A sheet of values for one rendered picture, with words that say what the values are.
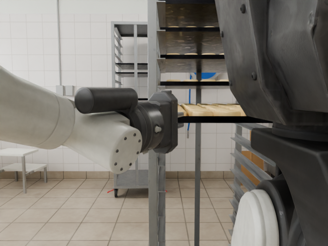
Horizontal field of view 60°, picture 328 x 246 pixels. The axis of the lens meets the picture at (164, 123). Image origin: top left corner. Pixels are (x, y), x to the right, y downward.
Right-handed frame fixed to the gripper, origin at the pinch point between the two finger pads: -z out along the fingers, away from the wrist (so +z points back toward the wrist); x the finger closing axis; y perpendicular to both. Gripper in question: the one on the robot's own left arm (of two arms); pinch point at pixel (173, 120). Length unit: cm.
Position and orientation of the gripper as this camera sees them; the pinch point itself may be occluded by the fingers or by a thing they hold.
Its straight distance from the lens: 59.9
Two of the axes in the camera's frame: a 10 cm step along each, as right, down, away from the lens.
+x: -0.1, -9.9, -1.1
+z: -5.1, 1.0, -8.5
